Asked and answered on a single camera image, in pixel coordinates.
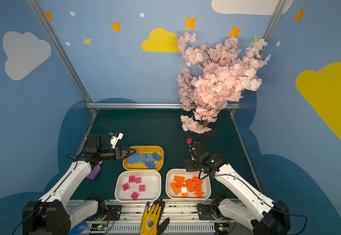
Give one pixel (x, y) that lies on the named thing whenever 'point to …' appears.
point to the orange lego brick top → (179, 184)
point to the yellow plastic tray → (147, 158)
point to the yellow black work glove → (150, 220)
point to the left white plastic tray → (138, 186)
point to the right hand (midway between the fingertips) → (192, 161)
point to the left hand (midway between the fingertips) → (132, 151)
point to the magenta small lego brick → (126, 187)
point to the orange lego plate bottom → (184, 191)
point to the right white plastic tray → (170, 194)
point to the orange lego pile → (199, 183)
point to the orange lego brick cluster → (174, 188)
